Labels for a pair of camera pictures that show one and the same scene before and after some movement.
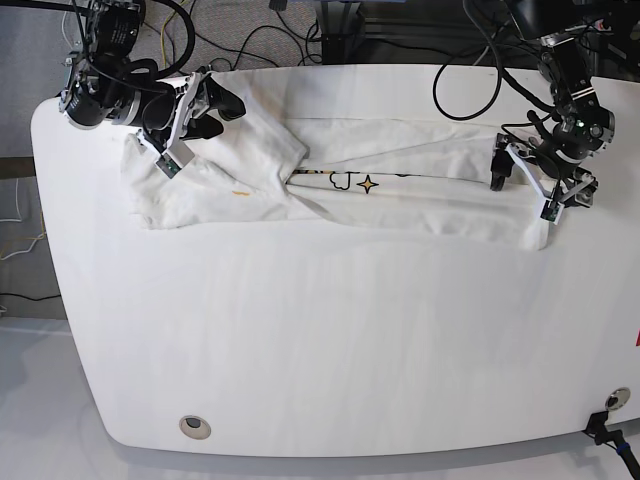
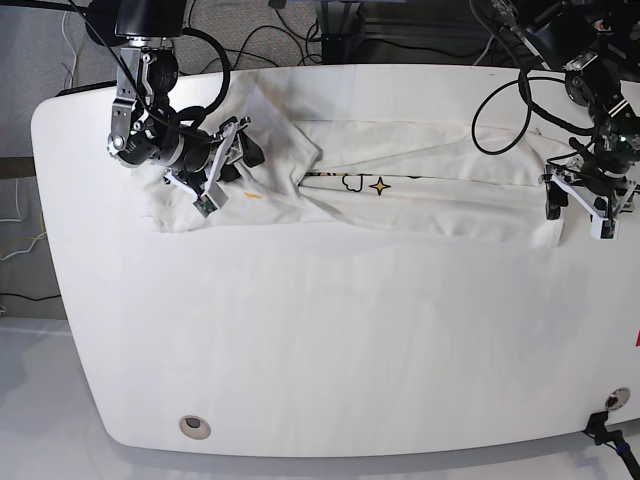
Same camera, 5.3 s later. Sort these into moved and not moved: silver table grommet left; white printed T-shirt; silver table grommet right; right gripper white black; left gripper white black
Moved: right gripper white black; left gripper white black
Not moved: white printed T-shirt; silver table grommet left; silver table grommet right
